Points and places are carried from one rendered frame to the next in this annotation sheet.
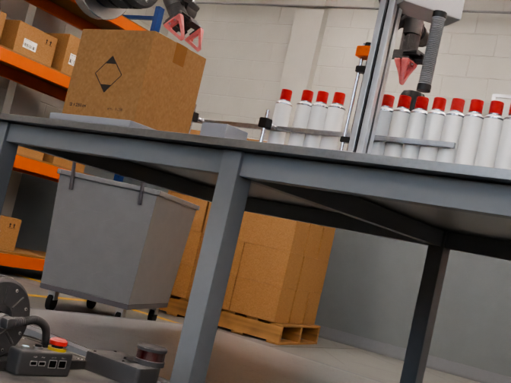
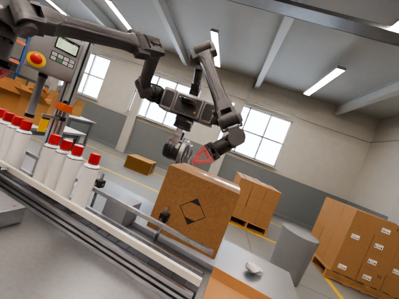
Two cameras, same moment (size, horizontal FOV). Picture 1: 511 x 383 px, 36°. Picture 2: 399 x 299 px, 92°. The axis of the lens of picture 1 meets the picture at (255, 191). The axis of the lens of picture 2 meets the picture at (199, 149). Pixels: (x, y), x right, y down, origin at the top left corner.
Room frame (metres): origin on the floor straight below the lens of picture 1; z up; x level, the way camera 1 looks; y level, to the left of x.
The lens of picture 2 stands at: (3.10, 0.01, 1.25)
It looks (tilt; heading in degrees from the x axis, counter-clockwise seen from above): 2 degrees down; 156
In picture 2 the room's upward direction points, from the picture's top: 21 degrees clockwise
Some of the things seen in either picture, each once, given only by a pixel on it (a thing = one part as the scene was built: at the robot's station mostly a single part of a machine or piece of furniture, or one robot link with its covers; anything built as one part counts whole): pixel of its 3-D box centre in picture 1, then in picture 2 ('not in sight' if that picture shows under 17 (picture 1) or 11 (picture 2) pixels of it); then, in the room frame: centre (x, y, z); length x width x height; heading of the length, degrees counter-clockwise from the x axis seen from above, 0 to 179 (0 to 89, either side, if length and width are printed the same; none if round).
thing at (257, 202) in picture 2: not in sight; (249, 199); (-0.23, 3.04, 0.45); 1.20 x 0.83 x 0.89; 150
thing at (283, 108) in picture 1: (280, 121); (86, 181); (2.38, -0.03, 0.98); 0.05 x 0.05 x 0.20
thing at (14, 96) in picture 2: not in sight; (20, 98); (0.06, -1.12, 0.96); 0.53 x 0.45 x 0.37; 150
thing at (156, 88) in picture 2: not in sight; (152, 91); (1.75, 0.13, 1.45); 0.09 x 0.08 x 0.12; 58
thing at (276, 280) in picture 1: (247, 236); not in sight; (6.11, -0.02, 0.70); 1.20 x 0.83 x 1.39; 64
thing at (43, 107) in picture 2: not in sight; (43, 108); (0.30, -0.81, 0.97); 0.51 x 0.42 x 0.37; 154
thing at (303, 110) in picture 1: (301, 124); (69, 172); (2.32, -0.09, 0.98); 0.05 x 0.05 x 0.20
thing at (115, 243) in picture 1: (119, 239); not in sight; (4.75, 0.73, 0.48); 0.89 x 0.63 x 0.96; 167
